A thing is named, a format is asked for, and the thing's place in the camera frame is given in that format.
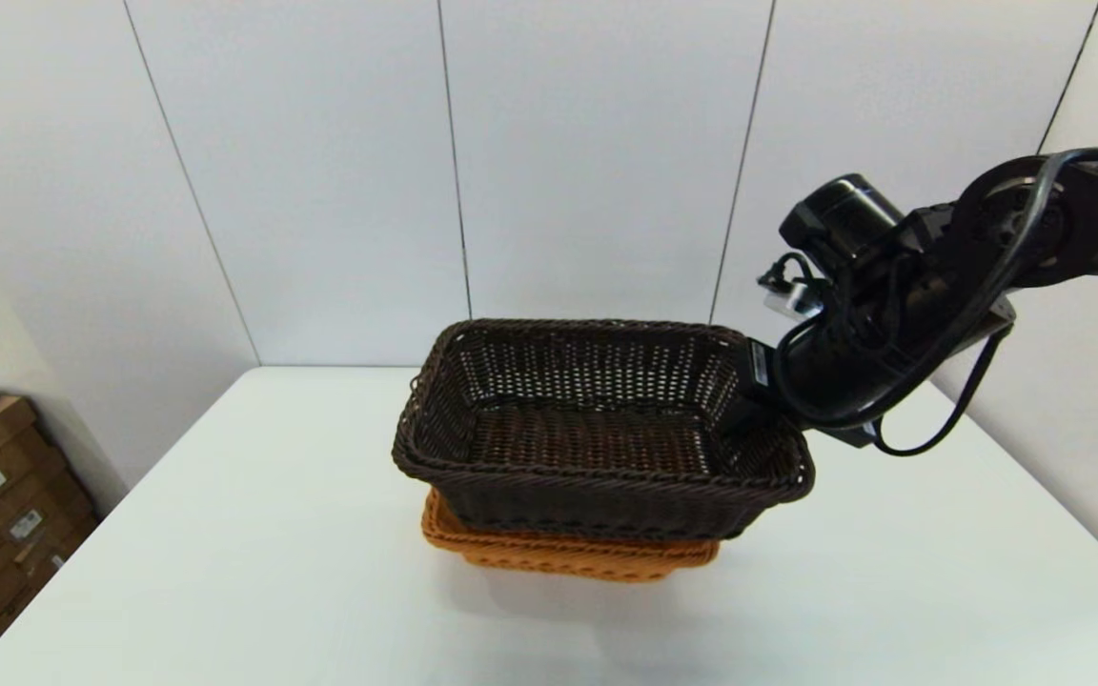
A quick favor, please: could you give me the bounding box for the dark brown wicker basket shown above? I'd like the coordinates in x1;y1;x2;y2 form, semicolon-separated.
392;318;816;542

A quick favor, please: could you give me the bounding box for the orange wicker basket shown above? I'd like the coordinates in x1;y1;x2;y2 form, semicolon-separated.
420;488;722;583

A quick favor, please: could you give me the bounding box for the cardboard box with white label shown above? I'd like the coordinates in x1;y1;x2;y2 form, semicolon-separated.
0;431;75;546
0;476;100;611

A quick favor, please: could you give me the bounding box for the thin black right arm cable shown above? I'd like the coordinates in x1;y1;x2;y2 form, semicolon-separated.
871;324;1004;456

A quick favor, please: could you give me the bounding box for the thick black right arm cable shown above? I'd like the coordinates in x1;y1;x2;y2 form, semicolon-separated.
773;146;1098;430

